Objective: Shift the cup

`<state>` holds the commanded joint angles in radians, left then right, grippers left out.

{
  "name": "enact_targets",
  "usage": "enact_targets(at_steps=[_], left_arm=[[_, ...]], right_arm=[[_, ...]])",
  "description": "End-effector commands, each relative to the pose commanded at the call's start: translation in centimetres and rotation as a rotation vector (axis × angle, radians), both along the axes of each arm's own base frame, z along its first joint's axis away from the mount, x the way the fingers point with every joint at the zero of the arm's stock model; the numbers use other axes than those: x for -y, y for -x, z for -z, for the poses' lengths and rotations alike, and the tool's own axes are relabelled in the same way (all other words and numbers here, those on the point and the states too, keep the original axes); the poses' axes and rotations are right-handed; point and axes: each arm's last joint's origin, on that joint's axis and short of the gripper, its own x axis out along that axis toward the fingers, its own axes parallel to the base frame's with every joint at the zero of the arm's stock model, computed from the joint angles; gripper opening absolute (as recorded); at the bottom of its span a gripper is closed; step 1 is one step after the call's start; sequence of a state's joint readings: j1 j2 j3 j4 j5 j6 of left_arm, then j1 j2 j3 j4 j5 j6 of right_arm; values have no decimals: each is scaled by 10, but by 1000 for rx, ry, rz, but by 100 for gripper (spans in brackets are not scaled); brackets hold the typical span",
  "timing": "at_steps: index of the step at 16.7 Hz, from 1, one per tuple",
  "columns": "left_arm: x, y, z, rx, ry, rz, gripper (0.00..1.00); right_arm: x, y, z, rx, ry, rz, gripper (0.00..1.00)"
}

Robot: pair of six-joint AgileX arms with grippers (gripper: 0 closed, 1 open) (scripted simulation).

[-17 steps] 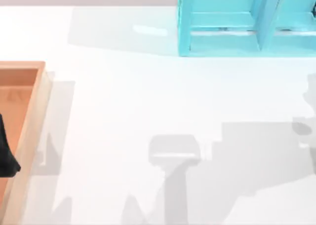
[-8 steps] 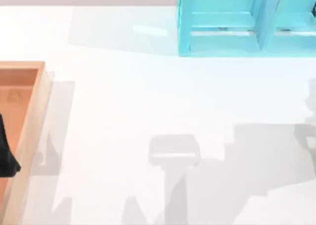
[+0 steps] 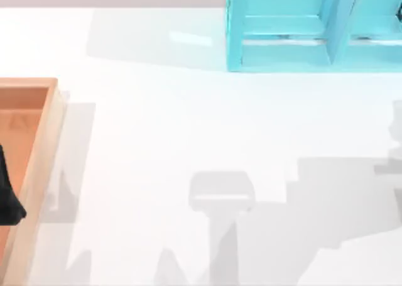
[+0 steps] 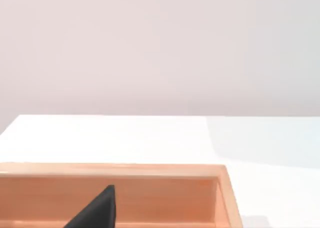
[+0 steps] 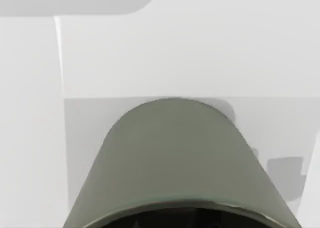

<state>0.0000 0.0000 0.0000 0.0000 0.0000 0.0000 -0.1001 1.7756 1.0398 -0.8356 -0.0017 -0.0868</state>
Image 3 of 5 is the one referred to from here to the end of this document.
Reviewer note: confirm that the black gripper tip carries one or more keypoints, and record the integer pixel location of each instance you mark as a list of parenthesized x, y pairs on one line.
[(7, 201)]

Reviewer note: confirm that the shallow salmon-coloured box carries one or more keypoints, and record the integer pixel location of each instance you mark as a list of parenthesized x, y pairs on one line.
[(22, 132)]

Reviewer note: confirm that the light blue rack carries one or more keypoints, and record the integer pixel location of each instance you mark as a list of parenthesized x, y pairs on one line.
[(282, 50)]

